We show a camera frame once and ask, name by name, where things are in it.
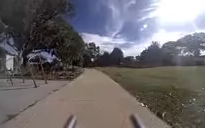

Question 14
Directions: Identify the beige concrete path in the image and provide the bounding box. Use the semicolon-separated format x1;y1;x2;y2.
0;68;173;128

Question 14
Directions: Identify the brown mulch bed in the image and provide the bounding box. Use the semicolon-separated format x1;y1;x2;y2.
39;66;86;82

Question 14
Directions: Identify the robot's own part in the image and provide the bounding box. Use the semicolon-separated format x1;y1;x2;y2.
129;113;146;128
63;114;78;128

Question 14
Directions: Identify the grass field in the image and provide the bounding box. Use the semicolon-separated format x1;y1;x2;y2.
93;64;205;128

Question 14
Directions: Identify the white building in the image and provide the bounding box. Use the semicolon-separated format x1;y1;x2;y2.
3;53;17;72

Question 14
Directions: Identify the row of trees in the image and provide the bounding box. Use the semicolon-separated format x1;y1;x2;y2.
89;23;205;68

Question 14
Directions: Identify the group of large trees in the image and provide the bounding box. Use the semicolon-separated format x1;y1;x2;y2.
0;0;101;74

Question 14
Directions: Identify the grey concrete pavement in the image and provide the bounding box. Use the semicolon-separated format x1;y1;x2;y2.
0;78;72;128

